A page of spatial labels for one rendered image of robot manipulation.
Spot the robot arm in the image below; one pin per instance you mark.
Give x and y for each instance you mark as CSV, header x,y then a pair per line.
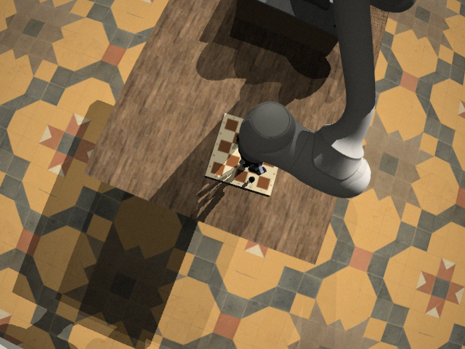
x,y
330,159

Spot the brown and cream chessboard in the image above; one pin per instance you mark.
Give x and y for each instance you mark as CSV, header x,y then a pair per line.
x,y
224,162

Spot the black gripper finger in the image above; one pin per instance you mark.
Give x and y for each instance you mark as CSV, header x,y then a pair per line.
x,y
259,170
241,161

